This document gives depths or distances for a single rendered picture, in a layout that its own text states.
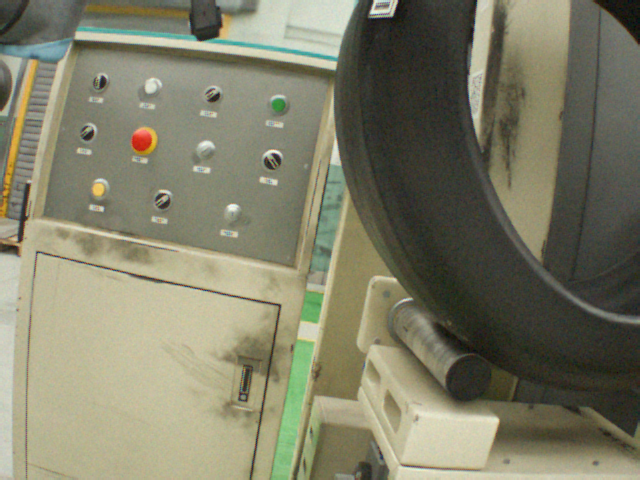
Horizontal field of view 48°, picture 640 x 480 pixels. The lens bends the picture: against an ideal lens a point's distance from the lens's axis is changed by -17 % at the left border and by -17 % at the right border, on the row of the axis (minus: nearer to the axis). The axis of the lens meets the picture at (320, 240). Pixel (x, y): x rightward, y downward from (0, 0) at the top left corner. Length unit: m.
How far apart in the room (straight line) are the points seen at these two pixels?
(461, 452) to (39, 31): 0.59
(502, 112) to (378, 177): 0.44
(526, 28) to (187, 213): 0.71
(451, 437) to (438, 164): 0.25
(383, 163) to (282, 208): 0.79
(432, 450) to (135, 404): 0.84
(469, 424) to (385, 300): 0.36
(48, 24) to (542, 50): 0.70
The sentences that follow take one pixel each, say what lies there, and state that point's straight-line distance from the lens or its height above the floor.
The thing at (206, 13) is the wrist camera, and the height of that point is 1.19.
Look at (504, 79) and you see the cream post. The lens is 1.13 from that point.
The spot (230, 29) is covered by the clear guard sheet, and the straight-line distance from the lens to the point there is 1.49.
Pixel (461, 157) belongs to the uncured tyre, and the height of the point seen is 1.09.
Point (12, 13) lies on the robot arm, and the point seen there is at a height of 1.17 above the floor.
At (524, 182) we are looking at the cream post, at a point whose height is 1.11.
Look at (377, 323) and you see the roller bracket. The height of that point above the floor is 0.89.
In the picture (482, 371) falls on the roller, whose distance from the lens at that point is 0.75.
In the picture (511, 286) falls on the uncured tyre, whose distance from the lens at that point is 0.70.
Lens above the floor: 1.04
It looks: 3 degrees down
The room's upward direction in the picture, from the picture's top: 11 degrees clockwise
